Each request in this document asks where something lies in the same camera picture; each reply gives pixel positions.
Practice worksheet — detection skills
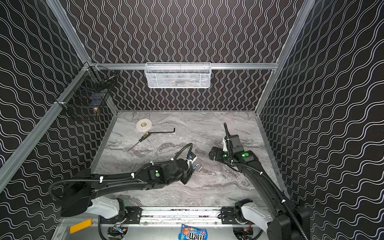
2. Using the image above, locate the blue padlock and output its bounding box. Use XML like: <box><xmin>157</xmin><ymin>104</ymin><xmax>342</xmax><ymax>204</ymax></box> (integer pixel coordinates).
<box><xmin>192</xmin><ymin>163</ymin><xmax>203</xmax><ymax>172</ymax></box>

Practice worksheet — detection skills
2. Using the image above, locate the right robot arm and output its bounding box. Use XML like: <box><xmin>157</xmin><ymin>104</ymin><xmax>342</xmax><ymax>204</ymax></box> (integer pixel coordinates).
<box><xmin>209</xmin><ymin>135</ymin><xmax>310</xmax><ymax>240</ymax></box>

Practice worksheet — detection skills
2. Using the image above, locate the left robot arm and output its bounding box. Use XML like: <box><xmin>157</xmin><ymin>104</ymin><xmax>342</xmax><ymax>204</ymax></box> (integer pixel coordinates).
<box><xmin>48</xmin><ymin>159</ymin><xmax>195</xmax><ymax>217</ymax></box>

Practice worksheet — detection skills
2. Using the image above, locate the black hex key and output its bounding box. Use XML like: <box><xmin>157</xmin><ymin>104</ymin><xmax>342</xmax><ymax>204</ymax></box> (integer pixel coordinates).
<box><xmin>149</xmin><ymin>128</ymin><xmax>176</xmax><ymax>134</ymax></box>

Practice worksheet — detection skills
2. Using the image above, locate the yellow black screwdriver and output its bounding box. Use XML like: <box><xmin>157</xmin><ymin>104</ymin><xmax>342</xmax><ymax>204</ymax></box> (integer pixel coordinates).
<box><xmin>128</xmin><ymin>132</ymin><xmax>151</xmax><ymax>151</ymax></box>

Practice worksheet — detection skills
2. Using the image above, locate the white tape roll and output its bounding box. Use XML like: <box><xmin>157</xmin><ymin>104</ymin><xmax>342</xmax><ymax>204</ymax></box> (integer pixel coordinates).
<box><xmin>136</xmin><ymin>119</ymin><xmax>153</xmax><ymax>132</ymax></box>

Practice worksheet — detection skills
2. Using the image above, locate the M&M's candy bag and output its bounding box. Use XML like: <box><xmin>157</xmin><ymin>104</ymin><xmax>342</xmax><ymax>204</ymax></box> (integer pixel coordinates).
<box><xmin>178</xmin><ymin>224</ymin><xmax>208</xmax><ymax>240</ymax></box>

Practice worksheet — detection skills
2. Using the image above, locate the brass item in basket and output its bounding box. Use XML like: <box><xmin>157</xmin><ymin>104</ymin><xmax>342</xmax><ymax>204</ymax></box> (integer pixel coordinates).
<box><xmin>93</xmin><ymin>107</ymin><xmax>100</xmax><ymax>120</ymax></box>

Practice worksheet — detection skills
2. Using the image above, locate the yellow block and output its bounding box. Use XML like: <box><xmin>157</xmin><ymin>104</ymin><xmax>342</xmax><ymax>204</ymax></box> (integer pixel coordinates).
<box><xmin>70</xmin><ymin>219</ymin><xmax>93</xmax><ymax>234</ymax></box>

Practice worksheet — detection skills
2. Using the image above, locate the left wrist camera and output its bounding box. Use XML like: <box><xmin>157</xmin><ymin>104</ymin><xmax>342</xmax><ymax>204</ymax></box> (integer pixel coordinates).
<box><xmin>187</xmin><ymin>153</ymin><xmax>197</xmax><ymax>163</ymax></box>

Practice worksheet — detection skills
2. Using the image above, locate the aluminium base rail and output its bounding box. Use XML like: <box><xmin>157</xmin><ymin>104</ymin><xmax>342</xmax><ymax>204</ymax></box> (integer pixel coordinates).
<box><xmin>98</xmin><ymin>206</ymin><xmax>301</xmax><ymax>226</ymax></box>

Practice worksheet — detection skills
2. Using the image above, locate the white wire mesh basket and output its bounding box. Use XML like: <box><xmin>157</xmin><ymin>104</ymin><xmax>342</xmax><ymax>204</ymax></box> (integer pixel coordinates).
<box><xmin>145</xmin><ymin>62</ymin><xmax>212</xmax><ymax>89</ymax></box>

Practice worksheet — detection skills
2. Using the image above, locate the black wire basket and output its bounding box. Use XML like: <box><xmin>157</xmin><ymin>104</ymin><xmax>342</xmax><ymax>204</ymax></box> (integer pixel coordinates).
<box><xmin>60</xmin><ymin>66</ymin><xmax>118</xmax><ymax>122</ymax></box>

